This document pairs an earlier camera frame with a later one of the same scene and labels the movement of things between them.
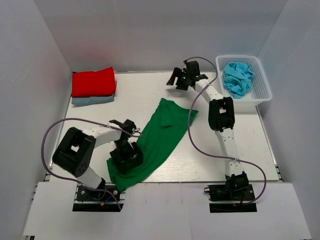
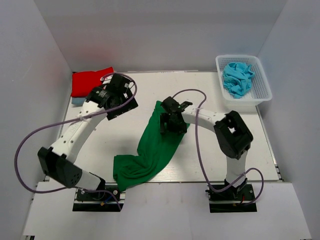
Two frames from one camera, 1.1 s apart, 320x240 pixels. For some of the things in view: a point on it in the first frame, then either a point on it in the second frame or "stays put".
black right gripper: [176, 73] to [165, 118]
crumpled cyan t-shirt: [237, 78] stays put
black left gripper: [134, 152] to [130, 105]
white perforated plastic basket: [242, 78] stays put
